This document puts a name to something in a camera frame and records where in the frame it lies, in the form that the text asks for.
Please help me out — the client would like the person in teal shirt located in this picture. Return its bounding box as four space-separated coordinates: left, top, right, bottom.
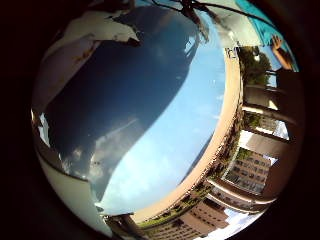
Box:
233 0 300 73

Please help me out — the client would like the blue table cloth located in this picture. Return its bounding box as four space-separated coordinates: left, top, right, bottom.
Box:
43 4 228 217

